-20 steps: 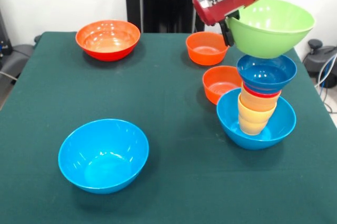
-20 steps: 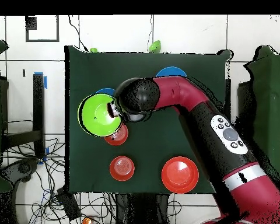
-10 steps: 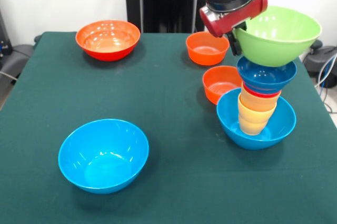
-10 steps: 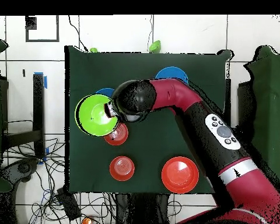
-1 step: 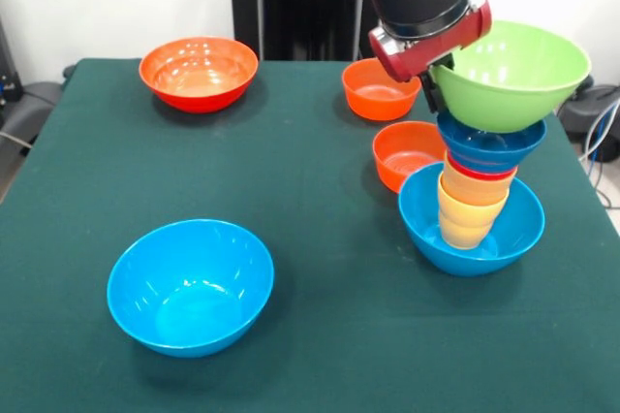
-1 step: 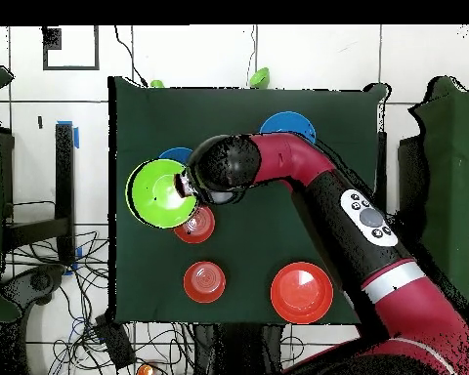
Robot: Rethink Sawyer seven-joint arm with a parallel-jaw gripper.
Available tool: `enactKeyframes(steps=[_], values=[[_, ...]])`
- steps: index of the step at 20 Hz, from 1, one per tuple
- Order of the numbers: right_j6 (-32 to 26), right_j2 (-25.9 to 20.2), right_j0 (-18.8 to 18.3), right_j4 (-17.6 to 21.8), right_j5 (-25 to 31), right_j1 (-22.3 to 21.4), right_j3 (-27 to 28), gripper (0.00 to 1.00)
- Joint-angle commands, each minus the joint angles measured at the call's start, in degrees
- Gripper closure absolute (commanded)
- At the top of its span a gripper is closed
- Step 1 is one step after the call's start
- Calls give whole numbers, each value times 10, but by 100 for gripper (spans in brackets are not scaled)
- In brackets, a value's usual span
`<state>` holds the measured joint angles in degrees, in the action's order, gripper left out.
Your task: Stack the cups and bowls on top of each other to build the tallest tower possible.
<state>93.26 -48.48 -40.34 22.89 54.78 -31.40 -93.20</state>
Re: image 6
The green bowl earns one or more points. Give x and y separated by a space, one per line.
156 195
260 78

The orange bowl with ringed bottom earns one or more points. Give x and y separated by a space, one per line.
203 230

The large orange bowl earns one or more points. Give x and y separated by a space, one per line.
301 293

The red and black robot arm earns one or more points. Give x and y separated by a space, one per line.
375 234

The large blue bowl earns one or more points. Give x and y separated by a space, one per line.
285 123
176 154

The small plain orange bowl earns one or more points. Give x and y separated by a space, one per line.
204 282

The small green floor object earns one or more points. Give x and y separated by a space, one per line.
156 83

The blue tape strip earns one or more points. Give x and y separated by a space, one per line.
76 136

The black metal stand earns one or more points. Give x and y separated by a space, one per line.
64 175

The green bowl on floor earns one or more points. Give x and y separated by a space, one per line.
260 78

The black power strip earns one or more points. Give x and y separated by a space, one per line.
115 343

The black chair base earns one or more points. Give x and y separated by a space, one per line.
35 283

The small orange floor object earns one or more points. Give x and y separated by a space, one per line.
145 371

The dark square floor frame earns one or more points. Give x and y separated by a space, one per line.
96 50

